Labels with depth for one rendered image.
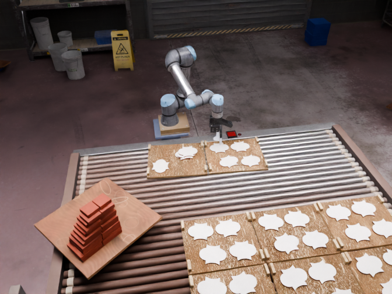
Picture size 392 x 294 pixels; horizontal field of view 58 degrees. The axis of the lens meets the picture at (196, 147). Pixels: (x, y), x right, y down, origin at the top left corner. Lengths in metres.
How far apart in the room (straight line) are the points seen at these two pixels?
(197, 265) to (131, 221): 0.43
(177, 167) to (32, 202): 1.86
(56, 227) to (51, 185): 1.90
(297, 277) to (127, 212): 0.97
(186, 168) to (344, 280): 1.18
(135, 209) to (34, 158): 2.50
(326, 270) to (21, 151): 3.60
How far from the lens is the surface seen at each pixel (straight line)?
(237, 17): 7.25
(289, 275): 1.98
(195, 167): 2.48
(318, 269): 2.04
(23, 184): 4.15
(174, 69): 2.54
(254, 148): 2.67
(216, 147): 2.64
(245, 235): 2.10
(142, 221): 2.04
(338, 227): 2.26
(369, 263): 2.15
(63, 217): 2.18
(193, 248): 2.03
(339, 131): 2.98
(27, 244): 3.56
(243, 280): 1.93
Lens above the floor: 2.58
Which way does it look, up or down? 38 degrees down
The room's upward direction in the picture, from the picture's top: 1 degrees counter-clockwise
